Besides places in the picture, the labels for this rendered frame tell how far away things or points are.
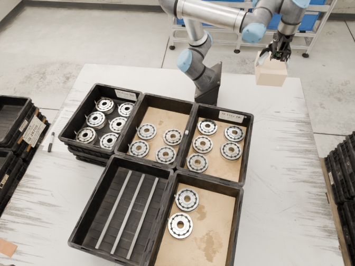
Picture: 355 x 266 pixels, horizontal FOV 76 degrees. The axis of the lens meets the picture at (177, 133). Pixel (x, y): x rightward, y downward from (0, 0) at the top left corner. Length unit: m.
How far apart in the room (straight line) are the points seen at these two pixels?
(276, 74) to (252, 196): 0.60
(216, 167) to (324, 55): 2.60
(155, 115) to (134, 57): 1.86
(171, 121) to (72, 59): 2.26
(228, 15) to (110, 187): 0.88
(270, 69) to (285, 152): 0.49
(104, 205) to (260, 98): 1.14
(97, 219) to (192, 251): 0.42
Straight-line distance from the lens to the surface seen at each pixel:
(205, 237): 1.03
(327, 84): 3.08
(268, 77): 1.17
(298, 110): 1.65
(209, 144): 1.16
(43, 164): 1.50
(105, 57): 3.20
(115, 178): 1.15
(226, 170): 1.14
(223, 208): 1.07
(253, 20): 0.95
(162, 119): 1.28
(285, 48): 1.11
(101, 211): 1.11
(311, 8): 2.98
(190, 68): 1.35
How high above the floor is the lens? 1.84
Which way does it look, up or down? 56 degrees down
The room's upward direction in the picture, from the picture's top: 3 degrees counter-clockwise
